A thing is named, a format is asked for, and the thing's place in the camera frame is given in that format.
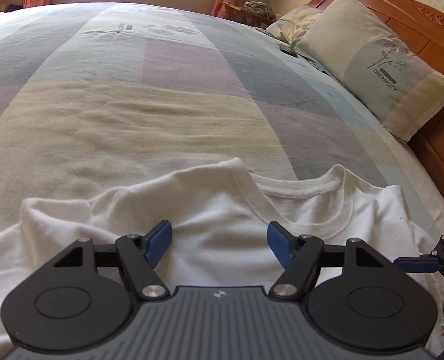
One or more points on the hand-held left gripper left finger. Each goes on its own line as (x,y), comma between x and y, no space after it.
(158,242)

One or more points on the large floral pillow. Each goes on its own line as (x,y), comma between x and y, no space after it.
(356,45)

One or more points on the white printed long-sleeve shirt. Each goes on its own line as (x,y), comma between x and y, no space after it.
(214,232)

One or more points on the wooden bed headboard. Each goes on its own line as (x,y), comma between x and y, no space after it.
(443,150)

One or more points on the wooden bedside shelf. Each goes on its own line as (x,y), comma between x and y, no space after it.
(244,17)

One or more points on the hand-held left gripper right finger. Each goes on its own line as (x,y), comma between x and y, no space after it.
(280,242)

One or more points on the small black remote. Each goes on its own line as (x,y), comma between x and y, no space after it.
(287,50)

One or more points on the small pale pillow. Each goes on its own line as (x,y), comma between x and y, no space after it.
(296,22)

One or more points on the grey crumpled cloth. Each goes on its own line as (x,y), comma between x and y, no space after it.
(259,7)

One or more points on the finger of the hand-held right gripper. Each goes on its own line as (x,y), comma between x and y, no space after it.
(413,264)

